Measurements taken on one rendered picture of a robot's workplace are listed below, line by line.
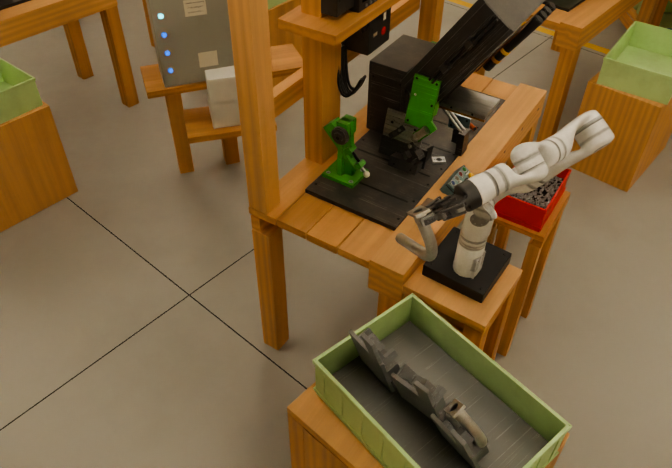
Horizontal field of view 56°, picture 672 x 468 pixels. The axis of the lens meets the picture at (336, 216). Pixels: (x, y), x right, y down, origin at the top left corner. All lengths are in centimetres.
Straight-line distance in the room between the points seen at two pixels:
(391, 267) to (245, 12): 98
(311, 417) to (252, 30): 120
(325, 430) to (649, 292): 226
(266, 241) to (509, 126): 124
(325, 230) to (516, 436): 100
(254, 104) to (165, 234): 174
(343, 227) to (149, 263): 151
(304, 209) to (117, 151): 225
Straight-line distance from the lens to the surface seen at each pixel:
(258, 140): 227
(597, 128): 190
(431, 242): 156
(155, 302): 343
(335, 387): 190
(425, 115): 261
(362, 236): 239
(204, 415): 299
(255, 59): 211
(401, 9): 317
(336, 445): 197
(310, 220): 245
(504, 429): 199
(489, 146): 289
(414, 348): 210
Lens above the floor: 253
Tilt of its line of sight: 42 degrees down
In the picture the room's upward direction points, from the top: 1 degrees clockwise
